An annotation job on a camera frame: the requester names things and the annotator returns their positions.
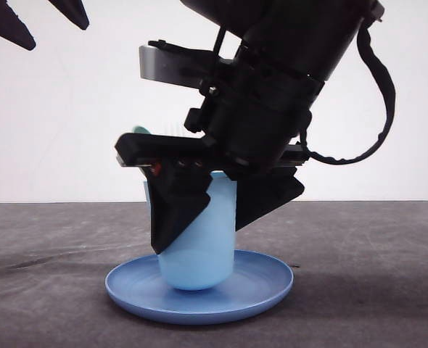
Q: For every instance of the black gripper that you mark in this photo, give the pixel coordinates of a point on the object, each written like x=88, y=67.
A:
x=252, y=109

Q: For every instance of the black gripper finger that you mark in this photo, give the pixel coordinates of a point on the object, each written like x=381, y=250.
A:
x=13, y=29
x=74, y=11

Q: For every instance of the light blue plastic cup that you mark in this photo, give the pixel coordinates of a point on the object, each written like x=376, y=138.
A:
x=202, y=256

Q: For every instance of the white plastic fork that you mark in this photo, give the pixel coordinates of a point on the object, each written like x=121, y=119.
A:
x=174, y=129

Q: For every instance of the mint green plastic spoon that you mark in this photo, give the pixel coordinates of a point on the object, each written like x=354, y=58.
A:
x=139, y=129

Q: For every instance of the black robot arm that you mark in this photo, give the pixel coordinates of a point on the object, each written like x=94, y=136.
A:
x=325, y=26

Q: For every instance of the blue plastic plate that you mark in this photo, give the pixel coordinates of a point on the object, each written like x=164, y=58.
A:
x=258, y=283

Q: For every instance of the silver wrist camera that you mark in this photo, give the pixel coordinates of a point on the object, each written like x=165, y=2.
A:
x=168, y=63

